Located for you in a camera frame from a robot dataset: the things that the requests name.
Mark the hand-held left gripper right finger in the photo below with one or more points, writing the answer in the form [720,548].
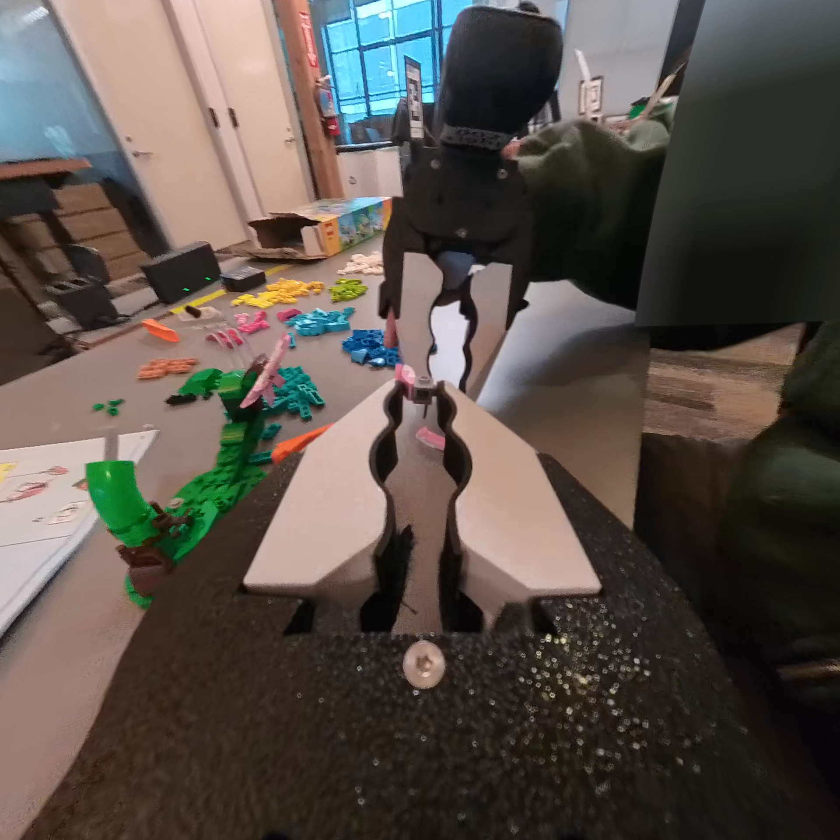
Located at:
[518,525]

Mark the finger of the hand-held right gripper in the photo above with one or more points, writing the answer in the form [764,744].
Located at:
[493,315]
[415,295]

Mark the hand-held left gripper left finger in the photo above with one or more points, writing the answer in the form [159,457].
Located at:
[321,518]

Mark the pink and grey lego piece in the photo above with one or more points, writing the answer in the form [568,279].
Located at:
[413,382]

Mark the person's right forearm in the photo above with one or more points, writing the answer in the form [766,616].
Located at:
[590,197]

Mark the pile of white lego bricks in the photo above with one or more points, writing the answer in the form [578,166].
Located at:
[362,264]

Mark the pile of lime lego bricks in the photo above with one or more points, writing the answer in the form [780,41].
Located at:
[348,289]

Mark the colourful lego box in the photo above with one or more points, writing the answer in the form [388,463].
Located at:
[348,223]

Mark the green lego plant build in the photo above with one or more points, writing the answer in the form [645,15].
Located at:
[216,472]

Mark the small pink lego petal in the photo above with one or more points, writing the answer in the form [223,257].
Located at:
[430,438]

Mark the pile of teal lego bricks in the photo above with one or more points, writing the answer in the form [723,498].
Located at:
[298,394]

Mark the pile of yellow lego bricks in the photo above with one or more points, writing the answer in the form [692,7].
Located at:
[279,293]

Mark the pink lego flower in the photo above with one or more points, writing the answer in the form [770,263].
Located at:
[266,374]

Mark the pile of pink lego bricks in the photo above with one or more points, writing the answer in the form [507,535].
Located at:
[246,325]

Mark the small white lego pieces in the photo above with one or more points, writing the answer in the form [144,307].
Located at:
[207,316]

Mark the pile of coral lego bricks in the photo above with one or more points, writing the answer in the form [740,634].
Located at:
[167,368]

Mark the small green lego studs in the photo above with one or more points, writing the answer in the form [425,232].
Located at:
[108,407]

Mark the orange lego wedge piece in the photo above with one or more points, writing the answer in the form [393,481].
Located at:
[161,331]

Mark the lego instruction booklet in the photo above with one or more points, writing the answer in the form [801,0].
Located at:
[46,525]

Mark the pile of dark blue bricks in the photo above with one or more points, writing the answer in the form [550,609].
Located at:
[369,348]

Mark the orange brick separator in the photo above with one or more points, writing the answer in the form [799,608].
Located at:
[295,445]

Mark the pile of light blue bricks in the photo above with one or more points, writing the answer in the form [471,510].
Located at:
[321,321]

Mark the white cabinet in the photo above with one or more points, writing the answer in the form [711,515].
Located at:
[371,170]

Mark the flattened brown cardboard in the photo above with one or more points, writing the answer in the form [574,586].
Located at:
[262,252]

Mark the red fire extinguisher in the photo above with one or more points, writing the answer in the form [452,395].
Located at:
[328,105]

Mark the large grid window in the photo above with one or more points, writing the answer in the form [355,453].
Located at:
[367,52]

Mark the small flat black device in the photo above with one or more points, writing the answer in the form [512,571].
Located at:
[243,279]

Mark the white door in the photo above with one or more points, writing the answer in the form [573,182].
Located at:
[151,98]
[256,85]

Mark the black box with green light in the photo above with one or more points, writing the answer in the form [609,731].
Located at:
[180,269]

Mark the person's green jacket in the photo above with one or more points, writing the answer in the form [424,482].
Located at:
[787,492]

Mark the black storage bin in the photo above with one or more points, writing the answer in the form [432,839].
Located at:
[82,302]

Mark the stack of cardboard boxes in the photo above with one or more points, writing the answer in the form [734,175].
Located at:
[92,223]

